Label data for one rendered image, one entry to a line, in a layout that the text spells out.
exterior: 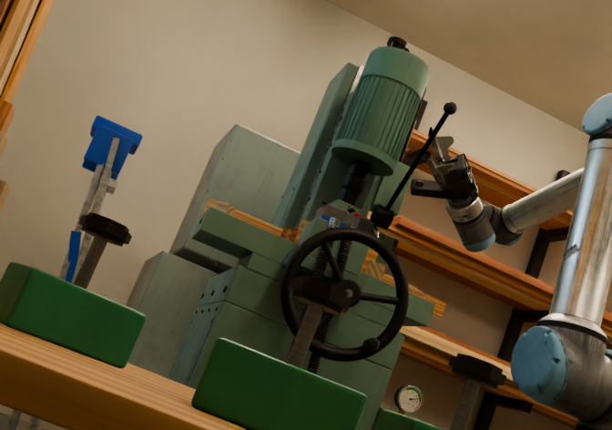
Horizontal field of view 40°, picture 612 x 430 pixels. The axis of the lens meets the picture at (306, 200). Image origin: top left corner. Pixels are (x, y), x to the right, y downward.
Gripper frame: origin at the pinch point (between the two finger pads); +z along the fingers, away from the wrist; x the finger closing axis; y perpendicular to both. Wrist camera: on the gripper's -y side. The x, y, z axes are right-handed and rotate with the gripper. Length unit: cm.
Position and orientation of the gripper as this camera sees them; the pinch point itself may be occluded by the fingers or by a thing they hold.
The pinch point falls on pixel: (427, 142)
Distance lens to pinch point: 222.6
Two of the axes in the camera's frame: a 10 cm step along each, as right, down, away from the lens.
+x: -1.3, 6.0, -7.9
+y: 8.9, -2.8, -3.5
